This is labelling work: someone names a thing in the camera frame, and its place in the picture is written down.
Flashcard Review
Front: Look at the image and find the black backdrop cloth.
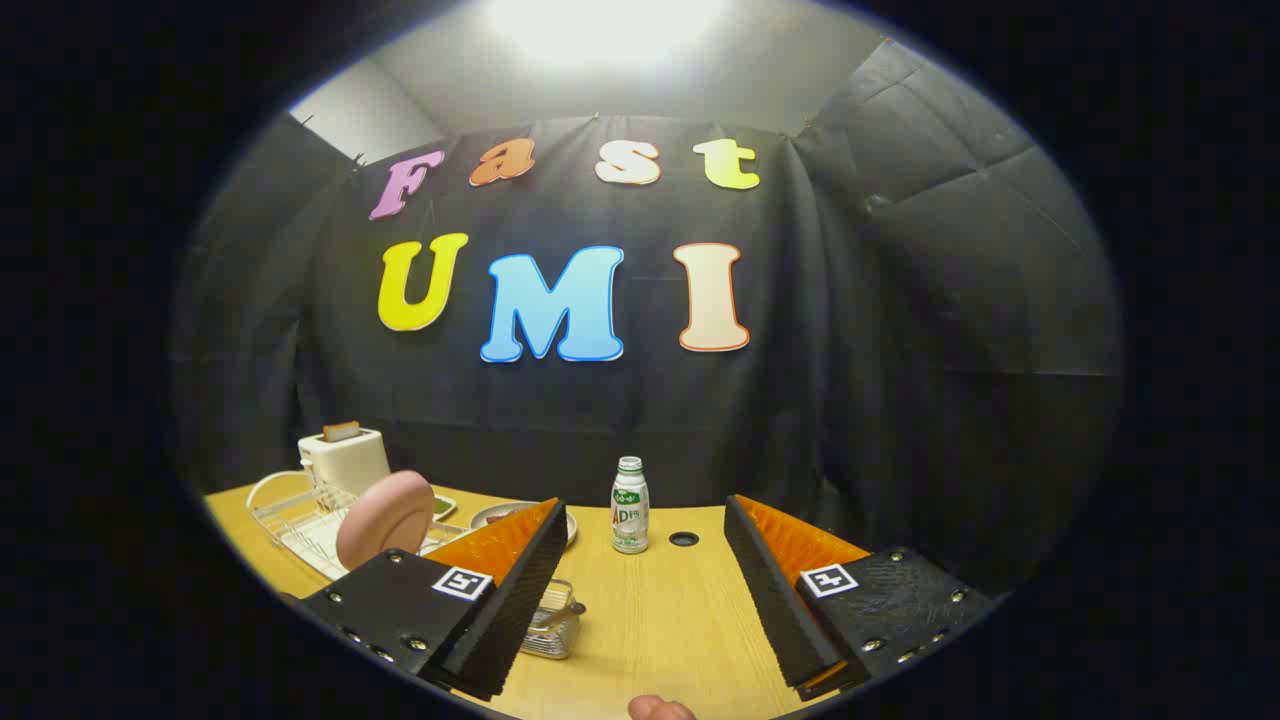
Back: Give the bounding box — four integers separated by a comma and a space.
170, 40, 1126, 601

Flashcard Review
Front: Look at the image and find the white drain tray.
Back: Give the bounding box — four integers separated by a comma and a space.
280, 515, 351, 581

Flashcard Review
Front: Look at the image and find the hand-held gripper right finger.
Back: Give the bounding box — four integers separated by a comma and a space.
724, 494, 1001, 701

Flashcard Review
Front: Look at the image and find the beige round plate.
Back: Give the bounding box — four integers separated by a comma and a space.
470, 501, 578, 546

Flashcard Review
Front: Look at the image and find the white toaster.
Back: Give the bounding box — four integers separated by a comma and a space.
298, 428, 392, 498

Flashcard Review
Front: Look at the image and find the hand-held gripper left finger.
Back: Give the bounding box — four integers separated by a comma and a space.
295, 498, 569, 703

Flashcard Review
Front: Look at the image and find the white bottle with green label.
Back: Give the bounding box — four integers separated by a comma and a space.
611, 456, 650, 555

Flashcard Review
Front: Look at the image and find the small metal basket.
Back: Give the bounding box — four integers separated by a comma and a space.
520, 578, 586, 661

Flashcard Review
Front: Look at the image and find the pink plate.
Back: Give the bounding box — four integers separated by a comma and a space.
336, 470, 436, 571

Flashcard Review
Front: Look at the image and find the white wire dish rack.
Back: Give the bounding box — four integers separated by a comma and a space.
247, 470, 471, 583

